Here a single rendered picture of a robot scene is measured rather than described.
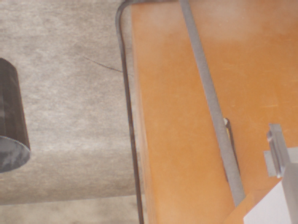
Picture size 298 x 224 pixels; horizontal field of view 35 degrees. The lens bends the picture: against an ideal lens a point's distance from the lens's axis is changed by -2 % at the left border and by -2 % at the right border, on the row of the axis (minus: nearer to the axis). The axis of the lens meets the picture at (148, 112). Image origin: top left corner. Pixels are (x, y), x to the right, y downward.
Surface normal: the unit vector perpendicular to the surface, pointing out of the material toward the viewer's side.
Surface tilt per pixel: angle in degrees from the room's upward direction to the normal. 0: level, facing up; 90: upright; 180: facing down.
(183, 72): 90
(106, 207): 90
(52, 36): 0
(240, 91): 90
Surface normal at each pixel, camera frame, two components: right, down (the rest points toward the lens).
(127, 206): 0.07, -0.44
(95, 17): 0.11, 0.89
